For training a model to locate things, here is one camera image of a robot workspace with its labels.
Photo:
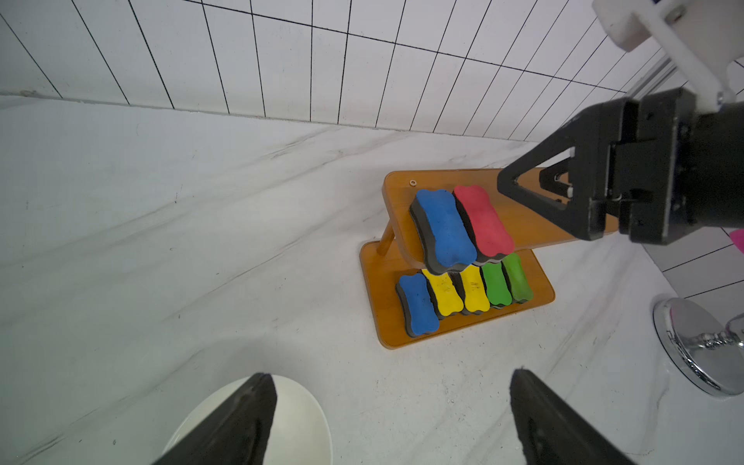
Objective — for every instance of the bottom yellow eraser right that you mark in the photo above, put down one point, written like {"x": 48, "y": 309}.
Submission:
{"x": 471, "y": 289}

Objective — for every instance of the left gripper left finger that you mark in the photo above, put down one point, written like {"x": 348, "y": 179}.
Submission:
{"x": 236, "y": 432}

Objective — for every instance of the bottom green eraser right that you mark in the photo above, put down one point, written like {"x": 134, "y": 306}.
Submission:
{"x": 516, "y": 278}

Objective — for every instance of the bottom yellow eraser left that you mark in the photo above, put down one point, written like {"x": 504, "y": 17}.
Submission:
{"x": 447, "y": 301}

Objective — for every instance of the top blue eraser left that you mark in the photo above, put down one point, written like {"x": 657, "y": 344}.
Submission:
{"x": 447, "y": 246}

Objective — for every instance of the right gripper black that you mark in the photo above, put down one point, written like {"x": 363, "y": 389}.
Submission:
{"x": 674, "y": 171}

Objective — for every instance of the blue eraser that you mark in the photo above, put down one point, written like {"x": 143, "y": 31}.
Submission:
{"x": 419, "y": 312}
{"x": 447, "y": 246}

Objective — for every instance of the green eraser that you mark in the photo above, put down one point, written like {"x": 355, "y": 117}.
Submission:
{"x": 497, "y": 289}
{"x": 516, "y": 278}

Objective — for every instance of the yellow eraser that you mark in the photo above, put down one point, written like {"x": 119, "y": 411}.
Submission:
{"x": 447, "y": 301}
{"x": 471, "y": 289}

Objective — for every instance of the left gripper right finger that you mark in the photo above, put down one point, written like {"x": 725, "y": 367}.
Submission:
{"x": 550, "y": 431}

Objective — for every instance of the bottom blue eraser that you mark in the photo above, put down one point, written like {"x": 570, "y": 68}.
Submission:
{"x": 419, "y": 312}

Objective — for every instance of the bottom green eraser left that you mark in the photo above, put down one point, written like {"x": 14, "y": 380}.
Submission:
{"x": 497, "y": 289}

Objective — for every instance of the white bowl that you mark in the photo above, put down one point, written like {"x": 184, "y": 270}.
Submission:
{"x": 299, "y": 434}

